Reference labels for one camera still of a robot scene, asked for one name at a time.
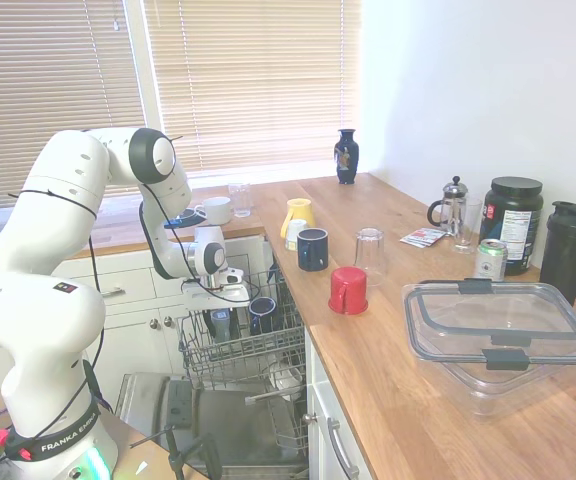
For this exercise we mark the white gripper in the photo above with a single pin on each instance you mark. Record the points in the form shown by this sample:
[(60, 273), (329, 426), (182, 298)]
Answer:
[(218, 296)]

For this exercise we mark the grey mug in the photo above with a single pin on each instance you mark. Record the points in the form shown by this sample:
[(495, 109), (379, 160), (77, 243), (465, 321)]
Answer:
[(223, 325)]

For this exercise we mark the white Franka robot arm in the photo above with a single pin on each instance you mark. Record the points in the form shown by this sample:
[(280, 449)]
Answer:
[(43, 310)]

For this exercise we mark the navy mug with light rim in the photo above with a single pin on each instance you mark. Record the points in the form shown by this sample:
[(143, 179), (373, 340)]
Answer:
[(262, 315)]

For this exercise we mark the steel dishwasher door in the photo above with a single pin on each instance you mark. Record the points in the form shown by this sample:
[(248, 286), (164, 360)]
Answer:
[(228, 425)]

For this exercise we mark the small white mug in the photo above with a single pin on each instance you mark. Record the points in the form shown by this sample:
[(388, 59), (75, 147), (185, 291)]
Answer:
[(294, 232)]

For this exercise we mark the navy mug with white mark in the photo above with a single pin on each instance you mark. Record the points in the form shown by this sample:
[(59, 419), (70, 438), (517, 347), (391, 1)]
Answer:
[(313, 250)]

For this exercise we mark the red mug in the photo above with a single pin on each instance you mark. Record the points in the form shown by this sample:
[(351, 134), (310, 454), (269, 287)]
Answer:
[(350, 292)]

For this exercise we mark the yellow mug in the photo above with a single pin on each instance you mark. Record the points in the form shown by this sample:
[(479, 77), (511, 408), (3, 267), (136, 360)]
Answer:
[(299, 210)]

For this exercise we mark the round metal cabinet knob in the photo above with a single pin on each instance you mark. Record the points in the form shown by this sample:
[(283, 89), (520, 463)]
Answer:
[(310, 417), (154, 323), (168, 321)]

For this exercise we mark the white bowl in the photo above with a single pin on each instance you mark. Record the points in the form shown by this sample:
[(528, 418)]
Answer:
[(285, 377)]

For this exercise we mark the blue round plate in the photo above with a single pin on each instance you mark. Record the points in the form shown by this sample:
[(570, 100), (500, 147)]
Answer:
[(190, 219)]

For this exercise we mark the white teacup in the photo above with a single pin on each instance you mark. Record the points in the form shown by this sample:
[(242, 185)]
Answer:
[(218, 211)]

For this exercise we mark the short clear glass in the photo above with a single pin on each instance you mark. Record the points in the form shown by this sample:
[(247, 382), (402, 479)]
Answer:
[(239, 200)]

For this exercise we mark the clear plastic tumbler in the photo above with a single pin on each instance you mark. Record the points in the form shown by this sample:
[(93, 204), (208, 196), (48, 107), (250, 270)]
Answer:
[(369, 257)]

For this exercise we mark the dark blue painted vase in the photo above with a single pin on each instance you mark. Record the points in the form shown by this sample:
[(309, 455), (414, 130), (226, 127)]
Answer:
[(346, 160)]

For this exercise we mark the red white paper packets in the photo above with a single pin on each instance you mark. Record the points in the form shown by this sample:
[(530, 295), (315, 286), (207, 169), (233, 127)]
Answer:
[(423, 237)]

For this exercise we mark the beige slatted window blind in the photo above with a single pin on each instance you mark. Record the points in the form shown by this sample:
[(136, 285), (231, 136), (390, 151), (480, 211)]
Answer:
[(43, 60), (268, 75)]

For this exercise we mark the glass french press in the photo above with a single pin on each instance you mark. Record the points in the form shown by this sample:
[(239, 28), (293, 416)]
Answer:
[(453, 210)]

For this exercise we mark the tall clear drinking glass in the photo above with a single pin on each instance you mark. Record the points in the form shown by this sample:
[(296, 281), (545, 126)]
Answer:
[(470, 235)]

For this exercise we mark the silver green drink can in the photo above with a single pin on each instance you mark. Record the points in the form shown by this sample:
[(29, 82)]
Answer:
[(490, 260)]

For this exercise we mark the clear lid with black clips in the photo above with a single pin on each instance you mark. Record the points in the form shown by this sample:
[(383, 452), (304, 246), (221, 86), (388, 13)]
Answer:
[(498, 310)]

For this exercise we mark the clear plastic food container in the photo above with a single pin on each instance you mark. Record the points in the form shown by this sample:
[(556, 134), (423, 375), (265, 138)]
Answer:
[(498, 387)]

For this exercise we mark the black protein powder tub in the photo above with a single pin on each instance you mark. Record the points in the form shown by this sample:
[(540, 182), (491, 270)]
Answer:
[(515, 225)]

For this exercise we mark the black shaker bottle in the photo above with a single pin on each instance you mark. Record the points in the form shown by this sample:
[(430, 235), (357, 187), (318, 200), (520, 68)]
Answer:
[(568, 255)]

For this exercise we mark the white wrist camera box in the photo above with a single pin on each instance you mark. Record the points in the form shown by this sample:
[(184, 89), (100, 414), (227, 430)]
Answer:
[(234, 276)]

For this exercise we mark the black camera clamp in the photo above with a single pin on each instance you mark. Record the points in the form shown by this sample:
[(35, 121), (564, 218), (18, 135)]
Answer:
[(208, 452)]

